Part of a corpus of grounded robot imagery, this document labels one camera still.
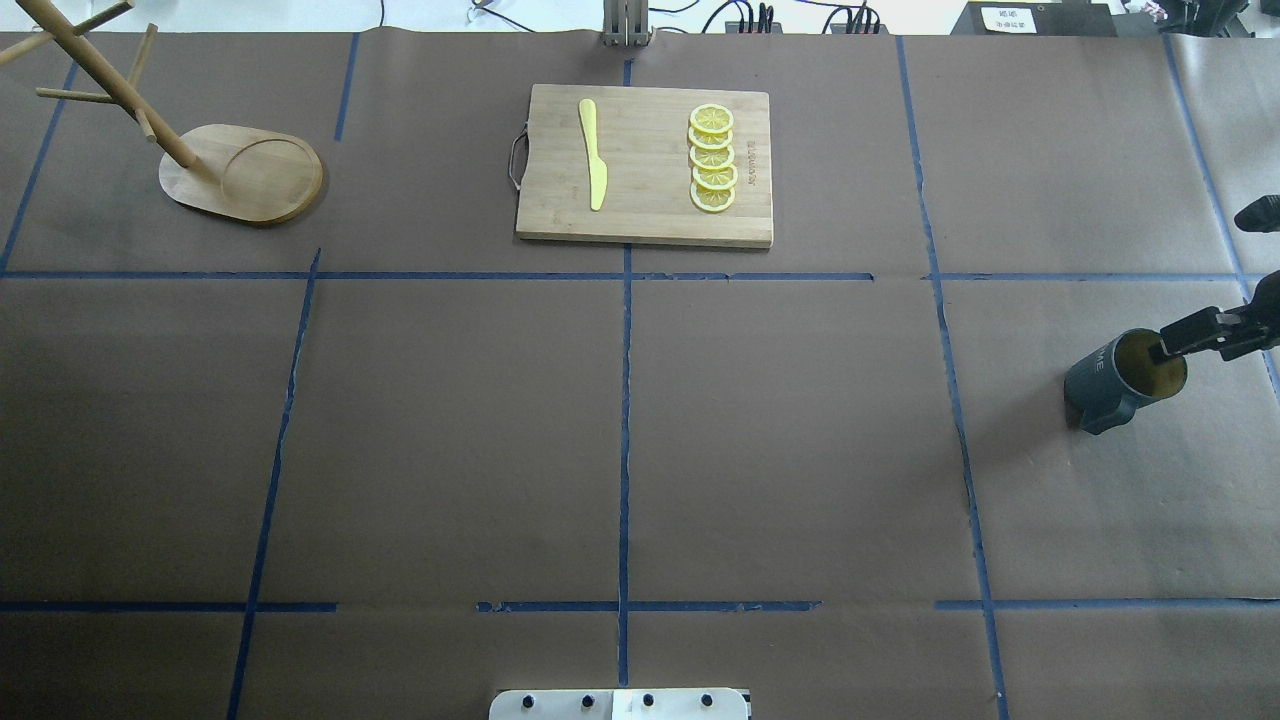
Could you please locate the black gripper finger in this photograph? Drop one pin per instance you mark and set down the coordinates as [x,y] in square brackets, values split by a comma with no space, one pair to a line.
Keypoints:
[1260,216]
[1231,334]

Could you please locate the dark green HOME mug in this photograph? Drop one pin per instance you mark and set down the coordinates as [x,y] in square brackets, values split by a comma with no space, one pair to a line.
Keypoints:
[1108,387]

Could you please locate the wooden cup storage rack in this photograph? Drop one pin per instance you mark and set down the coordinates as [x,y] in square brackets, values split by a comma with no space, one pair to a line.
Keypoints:
[245,174]

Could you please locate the black box with label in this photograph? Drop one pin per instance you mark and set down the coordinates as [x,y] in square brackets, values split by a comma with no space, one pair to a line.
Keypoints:
[1040,18]

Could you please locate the lemon slice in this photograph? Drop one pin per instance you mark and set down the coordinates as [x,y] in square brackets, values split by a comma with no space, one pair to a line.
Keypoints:
[711,119]
[709,141]
[715,179]
[712,159]
[712,200]

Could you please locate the black power strip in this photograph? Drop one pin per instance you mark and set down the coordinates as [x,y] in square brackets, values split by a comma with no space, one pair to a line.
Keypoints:
[797,17]

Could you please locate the bamboo cutting board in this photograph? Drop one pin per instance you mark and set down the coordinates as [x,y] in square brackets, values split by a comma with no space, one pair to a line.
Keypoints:
[643,140]

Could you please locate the yellow plastic knife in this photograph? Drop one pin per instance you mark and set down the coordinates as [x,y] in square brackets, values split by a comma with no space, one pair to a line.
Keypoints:
[597,169]

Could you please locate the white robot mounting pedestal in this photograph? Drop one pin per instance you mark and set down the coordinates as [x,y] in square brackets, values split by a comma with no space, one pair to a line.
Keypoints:
[622,703]

